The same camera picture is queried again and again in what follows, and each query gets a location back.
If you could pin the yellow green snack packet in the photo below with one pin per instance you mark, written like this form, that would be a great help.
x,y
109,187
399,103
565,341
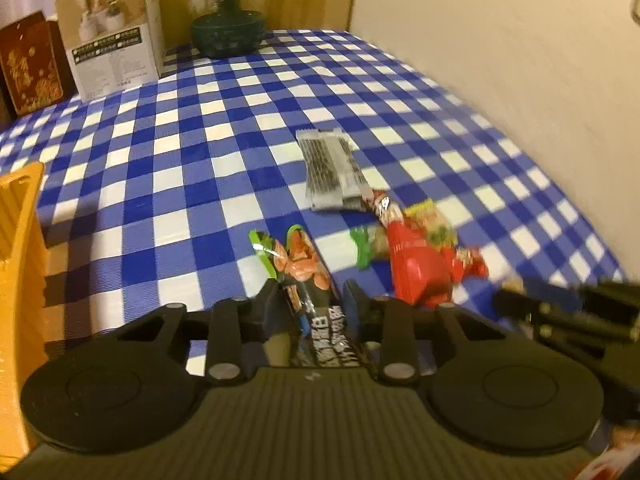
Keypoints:
x,y
435,222

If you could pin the large red snack packet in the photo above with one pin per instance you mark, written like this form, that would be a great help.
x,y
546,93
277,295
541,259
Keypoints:
x,y
417,265

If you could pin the red white packaging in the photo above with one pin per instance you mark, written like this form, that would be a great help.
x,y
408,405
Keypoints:
x,y
610,455

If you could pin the black green snack packet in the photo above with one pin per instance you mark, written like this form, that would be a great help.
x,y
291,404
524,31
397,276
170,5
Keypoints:
x,y
300,270

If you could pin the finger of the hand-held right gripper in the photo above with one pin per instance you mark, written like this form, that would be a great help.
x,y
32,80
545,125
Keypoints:
x,y
555,294
575,332

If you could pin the tan snack packet green ends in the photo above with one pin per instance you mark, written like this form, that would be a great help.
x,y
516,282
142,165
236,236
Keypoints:
x,y
372,245

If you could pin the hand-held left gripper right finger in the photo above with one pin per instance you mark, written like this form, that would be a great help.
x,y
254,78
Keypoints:
x,y
352,310

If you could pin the white cardboard box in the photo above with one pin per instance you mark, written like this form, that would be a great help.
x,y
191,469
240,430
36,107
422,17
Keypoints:
x,y
115,45

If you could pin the blue white checkered tablecloth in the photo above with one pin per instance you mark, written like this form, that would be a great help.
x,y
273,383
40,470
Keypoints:
x,y
200,160

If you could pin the dark red tin box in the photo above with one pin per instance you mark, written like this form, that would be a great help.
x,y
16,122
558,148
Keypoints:
x,y
30,65

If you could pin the green glass jar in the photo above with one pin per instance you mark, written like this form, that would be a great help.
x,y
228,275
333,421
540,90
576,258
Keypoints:
x,y
227,15

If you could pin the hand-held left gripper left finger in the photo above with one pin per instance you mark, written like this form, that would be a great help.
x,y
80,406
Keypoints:
x,y
267,310

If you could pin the orange plastic tray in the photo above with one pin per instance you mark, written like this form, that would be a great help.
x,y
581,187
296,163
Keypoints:
x,y
25,260

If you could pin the grey black snack packet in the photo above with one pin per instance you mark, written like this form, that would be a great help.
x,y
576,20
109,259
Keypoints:
x,y
327,170

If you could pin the small red white snack packet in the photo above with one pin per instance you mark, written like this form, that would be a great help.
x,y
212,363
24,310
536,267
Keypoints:
x,y
386,207

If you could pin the red grey snack packet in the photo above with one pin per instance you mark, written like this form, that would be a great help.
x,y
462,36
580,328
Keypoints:
x,y
470,262

